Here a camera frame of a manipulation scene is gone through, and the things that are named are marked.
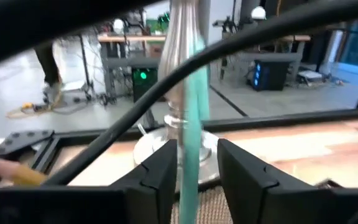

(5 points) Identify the yellow pencil with pink eraser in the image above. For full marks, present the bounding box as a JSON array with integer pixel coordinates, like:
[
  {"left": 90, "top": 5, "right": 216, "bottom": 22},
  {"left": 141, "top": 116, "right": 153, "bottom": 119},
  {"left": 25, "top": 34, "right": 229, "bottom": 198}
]
[{"left": 0, "top": 157, "right": 48, "bottom": 187}]

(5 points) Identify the black mesh desk organizer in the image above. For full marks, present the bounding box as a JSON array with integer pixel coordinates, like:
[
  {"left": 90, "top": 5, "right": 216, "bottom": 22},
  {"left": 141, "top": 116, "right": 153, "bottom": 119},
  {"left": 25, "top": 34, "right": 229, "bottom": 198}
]
[{"left": 0, "top": 155, "right": 234, "bottom": 224}]

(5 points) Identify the computer with green light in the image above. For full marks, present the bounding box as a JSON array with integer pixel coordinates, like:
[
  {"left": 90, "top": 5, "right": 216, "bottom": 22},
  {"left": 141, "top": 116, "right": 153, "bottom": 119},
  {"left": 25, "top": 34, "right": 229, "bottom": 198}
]
[{"left": 131, "top": 66, "right": 160, "bottom": 103}]

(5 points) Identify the teal pen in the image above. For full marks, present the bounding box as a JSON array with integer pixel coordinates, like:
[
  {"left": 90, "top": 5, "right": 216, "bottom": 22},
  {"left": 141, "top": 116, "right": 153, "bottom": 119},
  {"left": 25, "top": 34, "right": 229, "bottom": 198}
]
[{"left": 178, "top": 37, "right": 211, "bottom": 224}]

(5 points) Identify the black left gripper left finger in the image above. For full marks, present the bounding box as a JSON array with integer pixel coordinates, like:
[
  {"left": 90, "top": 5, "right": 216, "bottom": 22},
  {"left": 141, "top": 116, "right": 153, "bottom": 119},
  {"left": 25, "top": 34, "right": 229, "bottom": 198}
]
[{"left": 110, "top": 139, "right": 178, "bottom": 224}]

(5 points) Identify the wooden background workbench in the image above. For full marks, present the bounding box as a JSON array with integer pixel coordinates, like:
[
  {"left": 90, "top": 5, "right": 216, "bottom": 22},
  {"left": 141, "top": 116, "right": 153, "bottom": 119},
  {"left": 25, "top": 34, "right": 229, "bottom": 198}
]
[{"left": 97, "top": 33, "right": 167, "bottom": 97}]

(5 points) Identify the person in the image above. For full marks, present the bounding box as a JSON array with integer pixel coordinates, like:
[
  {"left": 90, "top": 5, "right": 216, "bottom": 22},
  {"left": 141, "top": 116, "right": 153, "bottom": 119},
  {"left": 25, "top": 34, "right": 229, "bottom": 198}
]
[{"left": 34, "top": 40, "right": 65, "bottom": 105}]

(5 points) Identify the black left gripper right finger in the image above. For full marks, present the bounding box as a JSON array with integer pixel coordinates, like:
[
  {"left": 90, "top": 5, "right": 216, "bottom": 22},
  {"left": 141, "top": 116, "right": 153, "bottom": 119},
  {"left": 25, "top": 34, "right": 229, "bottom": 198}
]
[{"left": 218, "top": 138, "right": 316, "bottom": 224}]

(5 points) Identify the black aluminium table frame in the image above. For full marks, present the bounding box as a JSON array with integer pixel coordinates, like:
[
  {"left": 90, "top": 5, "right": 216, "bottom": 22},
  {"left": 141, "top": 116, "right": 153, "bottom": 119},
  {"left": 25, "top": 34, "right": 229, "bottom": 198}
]
[{"left": 0, "top": 108, "right": 358, "bottom": 175}]

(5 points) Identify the computer with blue lights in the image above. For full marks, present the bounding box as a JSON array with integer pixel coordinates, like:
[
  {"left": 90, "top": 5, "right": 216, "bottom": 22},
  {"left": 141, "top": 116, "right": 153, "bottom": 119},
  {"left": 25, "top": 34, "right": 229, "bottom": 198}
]
[{"left": 250, "top": 58, "right": 291, "bottom": 92}]

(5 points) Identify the white shade silver table lamp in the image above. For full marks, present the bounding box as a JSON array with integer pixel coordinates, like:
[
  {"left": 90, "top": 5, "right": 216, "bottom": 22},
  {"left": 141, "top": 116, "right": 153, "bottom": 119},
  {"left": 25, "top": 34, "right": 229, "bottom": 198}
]
[{"left": 132, "top": 0, "right": 221, "bottom": 192}]

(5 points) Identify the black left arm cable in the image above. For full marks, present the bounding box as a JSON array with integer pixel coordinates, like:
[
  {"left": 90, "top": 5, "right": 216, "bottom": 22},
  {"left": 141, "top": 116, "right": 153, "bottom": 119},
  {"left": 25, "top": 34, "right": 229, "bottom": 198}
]
[
  {"left": 0, "top": 0, "right": 167, "bottom": 71},
  {"left": 44, "top": 0, "right": 358, "bottom": 187}
]

